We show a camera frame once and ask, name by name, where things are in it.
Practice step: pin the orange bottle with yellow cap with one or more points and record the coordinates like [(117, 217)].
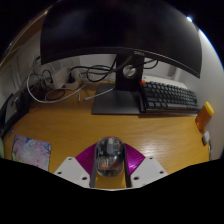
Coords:
[(204, 116)]

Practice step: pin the black computer monitor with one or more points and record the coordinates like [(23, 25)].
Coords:
[(120, 26)]

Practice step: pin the cherry blossom print mouse pad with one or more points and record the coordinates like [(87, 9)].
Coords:
[(31, 151)]

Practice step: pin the black keyboard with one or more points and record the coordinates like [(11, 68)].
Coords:
[(170, 98)]

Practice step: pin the transparent computer mouse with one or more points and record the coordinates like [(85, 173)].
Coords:
[(109, 156)]

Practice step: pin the white power strip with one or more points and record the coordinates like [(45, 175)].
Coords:
[(61, 78)]

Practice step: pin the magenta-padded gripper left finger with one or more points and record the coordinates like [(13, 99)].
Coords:
[(71, 168)]

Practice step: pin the white flat box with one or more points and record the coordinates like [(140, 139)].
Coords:
[(166, 81)]

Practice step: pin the small white case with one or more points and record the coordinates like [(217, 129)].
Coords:
[(206, 138)]

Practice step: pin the silver mini computer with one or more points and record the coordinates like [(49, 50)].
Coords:
[(10, 108)]

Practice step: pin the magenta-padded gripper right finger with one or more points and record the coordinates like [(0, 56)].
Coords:
[(146, 170)]

